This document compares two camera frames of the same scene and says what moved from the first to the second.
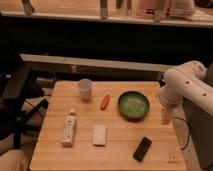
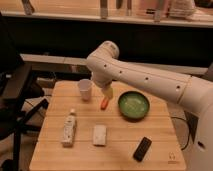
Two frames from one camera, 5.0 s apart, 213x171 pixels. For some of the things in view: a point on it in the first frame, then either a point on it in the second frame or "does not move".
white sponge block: (99, 135) does not move
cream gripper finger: (166, 115) → (108, 91)
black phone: (142, 149) does not move
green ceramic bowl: (133, 105) does not move
